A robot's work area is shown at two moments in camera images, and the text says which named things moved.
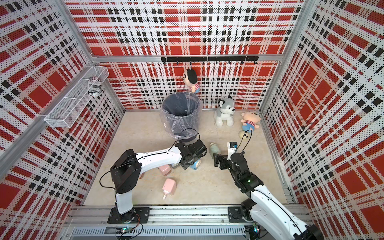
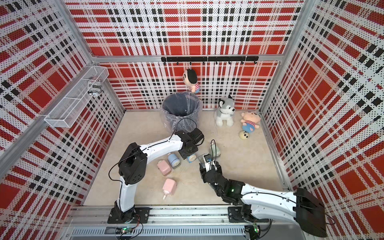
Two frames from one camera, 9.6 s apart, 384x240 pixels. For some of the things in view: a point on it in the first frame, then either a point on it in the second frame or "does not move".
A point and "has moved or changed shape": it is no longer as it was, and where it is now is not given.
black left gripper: (186, 165) -> (184, 155)
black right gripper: (217, 160) -> (203, 172)
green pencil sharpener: (214, 149) does not move
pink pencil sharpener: (165, 170) does not move
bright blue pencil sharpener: (196, 164) has moved or changed shape
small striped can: (94, 86) does not move
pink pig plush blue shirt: (250, 121) does not move
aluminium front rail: (166, 223) does not move
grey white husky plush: (225, 112) does not move
